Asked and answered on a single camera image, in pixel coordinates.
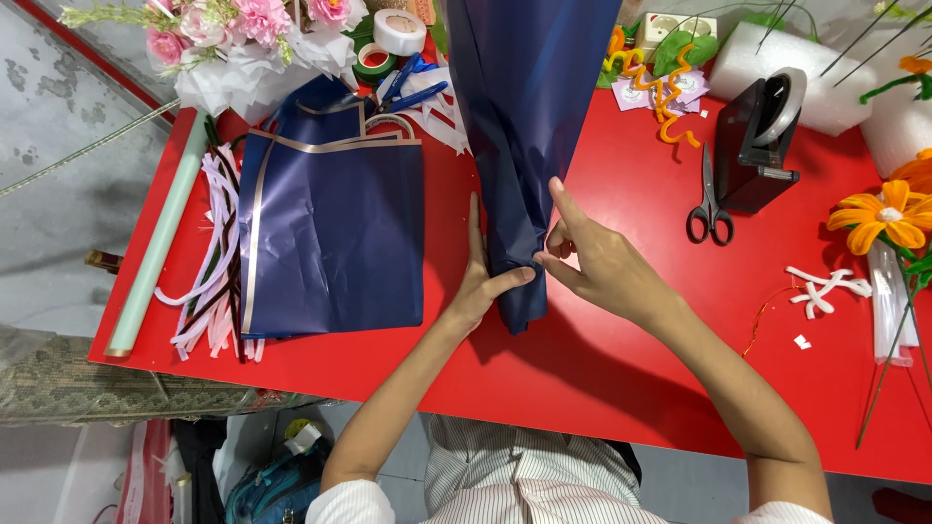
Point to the black scissors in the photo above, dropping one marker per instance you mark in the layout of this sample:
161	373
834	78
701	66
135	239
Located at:
709	204

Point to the woven patterned mat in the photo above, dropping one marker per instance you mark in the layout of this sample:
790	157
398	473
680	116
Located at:
109	382

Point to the white foam roll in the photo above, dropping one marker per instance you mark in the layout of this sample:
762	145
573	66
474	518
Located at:
793	76

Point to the clear plastic sleeve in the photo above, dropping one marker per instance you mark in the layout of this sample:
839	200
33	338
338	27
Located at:
890	298

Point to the white tape roll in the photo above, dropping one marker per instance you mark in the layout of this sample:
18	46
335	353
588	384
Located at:
399	32

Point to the white foam sheet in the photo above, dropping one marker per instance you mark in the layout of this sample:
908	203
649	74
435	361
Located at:
899	127

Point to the bundle of pink white ribbons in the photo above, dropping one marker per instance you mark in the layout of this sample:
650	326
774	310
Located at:
212	255

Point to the orange curly pipe cleaner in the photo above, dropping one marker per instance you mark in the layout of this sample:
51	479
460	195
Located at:
662	94

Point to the black tape dispenser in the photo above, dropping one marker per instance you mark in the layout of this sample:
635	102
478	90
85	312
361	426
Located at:
757	142

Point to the green floral tape roll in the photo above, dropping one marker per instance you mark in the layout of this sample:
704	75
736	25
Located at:
374	64

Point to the navy paper bouquet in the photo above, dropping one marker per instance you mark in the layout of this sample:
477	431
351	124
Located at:
518	145

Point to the green artificial leaf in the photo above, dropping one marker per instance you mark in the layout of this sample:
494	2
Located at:
683	52

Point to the person's right hand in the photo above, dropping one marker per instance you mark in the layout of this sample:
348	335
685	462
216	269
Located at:
601	266

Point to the small pink sticker sheets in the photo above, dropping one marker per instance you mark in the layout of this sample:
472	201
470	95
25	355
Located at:
655	91

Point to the white paper scraps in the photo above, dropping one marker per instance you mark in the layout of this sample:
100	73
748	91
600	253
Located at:
437	109

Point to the person's striped shirt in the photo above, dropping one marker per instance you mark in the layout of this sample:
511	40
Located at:
510	477

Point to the white pipe cleaner pieces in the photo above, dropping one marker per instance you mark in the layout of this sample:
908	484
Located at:
826	287

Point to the orange pipe cleaner flower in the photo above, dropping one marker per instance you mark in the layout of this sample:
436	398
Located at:
885	215

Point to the stack of navy wrapping sheets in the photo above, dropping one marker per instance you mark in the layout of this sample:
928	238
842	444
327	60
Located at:
331	218

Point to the pink artificial flower bouquet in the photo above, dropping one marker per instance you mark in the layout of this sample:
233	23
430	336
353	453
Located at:
233	44

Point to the white power socket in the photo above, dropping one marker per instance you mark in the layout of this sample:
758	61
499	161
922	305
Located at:
674	30

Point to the teal backpack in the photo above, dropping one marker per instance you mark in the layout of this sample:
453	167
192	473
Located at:
280	484

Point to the long green flower stem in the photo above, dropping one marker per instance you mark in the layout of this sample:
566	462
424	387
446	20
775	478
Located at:
888	356

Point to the pale green paper roll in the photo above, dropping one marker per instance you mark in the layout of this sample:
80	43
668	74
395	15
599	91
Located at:
161	233

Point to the person's left hand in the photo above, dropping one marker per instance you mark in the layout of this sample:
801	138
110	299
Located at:
477	285

